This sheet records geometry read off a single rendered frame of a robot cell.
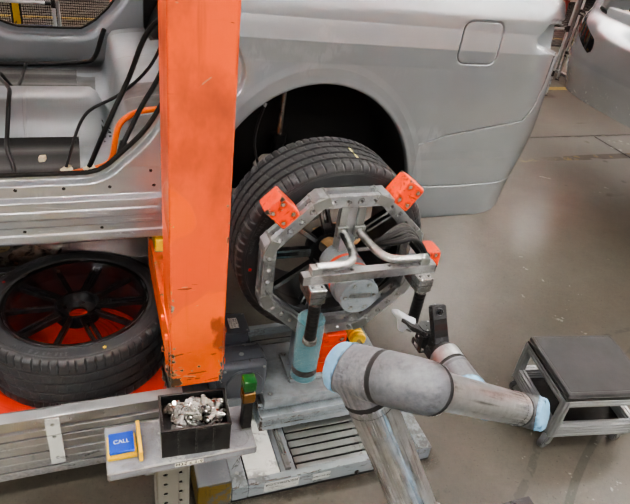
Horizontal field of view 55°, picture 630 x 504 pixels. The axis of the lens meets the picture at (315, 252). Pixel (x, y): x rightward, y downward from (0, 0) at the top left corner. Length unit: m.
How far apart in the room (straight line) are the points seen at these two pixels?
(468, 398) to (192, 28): 1.00
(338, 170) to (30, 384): 1.22
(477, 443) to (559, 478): 0.34
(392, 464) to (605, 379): 1.45
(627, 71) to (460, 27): 2.10
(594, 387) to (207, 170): 1.79
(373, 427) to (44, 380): 1.20
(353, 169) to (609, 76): 2.70
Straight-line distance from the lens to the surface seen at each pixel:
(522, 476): 2.68
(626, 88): 4.21
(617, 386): 2.73
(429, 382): 1.24
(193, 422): 1.83
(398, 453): 1.44
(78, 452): 2.26
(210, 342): 1.86
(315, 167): 1.84
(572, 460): 2.84
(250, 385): 1.80
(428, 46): 2.22
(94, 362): 2.12
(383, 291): 2.14
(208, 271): 1.69
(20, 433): 2.17
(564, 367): 2.69
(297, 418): 2.42
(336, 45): 2.07
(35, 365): 2.15
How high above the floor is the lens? 1.95
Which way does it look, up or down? 33 degrees down
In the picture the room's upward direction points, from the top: 8 degrees clockwise
